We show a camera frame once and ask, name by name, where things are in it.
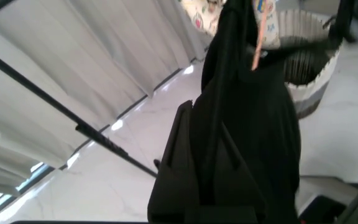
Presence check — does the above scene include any pink clothes hanger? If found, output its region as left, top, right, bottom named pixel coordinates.
left=251, top=0, right=269, bottom=72

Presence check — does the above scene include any black clothes rack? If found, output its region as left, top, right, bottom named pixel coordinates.
left=0, top=0, right=162, bottom=179

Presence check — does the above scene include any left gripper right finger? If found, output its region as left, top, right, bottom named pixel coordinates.
left=214, top=123, right=269, bottom=223

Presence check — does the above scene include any black garment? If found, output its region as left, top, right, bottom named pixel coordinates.
left=188, top=0, right=301, bottom=224

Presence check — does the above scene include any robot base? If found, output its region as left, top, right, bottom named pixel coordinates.
left=293, top=170, right=358, bottom=224

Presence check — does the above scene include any cream printed garment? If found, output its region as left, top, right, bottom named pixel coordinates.
left=180, top=0, right=282, bottom=50

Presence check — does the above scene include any window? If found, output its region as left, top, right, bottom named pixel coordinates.
left=0, top=161, right=55, bottom=223

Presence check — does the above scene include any white laundry basket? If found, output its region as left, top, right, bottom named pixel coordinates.
left=277, top=8, right=342, bottom=119

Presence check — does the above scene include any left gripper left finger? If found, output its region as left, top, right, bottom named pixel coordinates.
left=147, top=100, right=200, bottom=223

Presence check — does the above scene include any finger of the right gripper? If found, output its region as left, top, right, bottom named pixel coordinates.
left=259, top=36, right=343, bottom=62

